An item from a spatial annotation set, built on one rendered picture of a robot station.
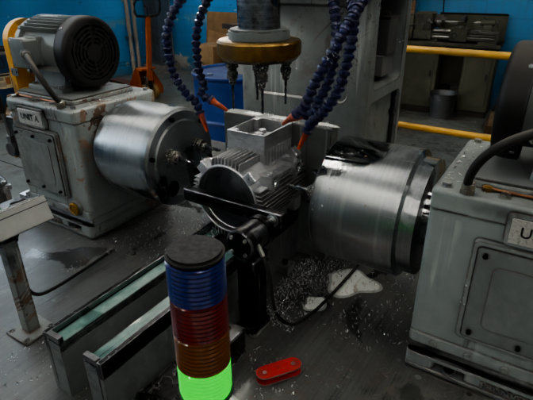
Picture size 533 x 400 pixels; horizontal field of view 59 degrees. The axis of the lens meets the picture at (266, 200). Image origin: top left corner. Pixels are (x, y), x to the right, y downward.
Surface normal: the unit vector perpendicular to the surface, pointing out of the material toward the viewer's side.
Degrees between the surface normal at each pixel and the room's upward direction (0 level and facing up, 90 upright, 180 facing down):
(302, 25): 90
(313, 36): 90
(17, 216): 69
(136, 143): 58
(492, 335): 90
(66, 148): 90
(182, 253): 0
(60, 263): 0
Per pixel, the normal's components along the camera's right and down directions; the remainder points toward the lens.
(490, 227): -0.54, 0.36
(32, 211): 0.79, -0.11
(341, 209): -0.51, 0.09
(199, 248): 0.00, -0.90
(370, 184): -0.40, -0.35
